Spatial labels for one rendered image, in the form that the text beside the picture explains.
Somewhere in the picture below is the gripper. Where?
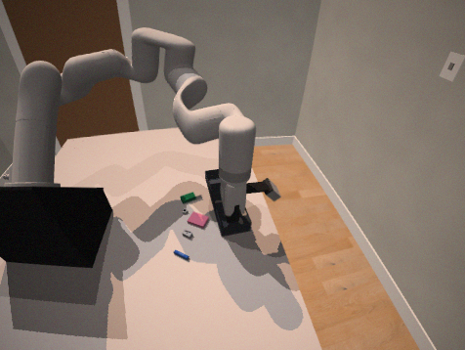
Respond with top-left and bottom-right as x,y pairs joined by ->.
219,175 -> 250,223

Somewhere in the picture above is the flat red rectangular block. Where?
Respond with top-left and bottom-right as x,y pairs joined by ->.
188,212 -> 209,229

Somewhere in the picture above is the dark grey rack of bins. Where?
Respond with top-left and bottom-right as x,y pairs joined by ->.
205,169 -> 252,237

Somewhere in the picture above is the green and white eraser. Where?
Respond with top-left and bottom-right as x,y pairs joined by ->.
180,190 -> 202,204

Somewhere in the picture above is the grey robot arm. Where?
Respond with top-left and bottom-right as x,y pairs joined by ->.
3,27 -> 256,187

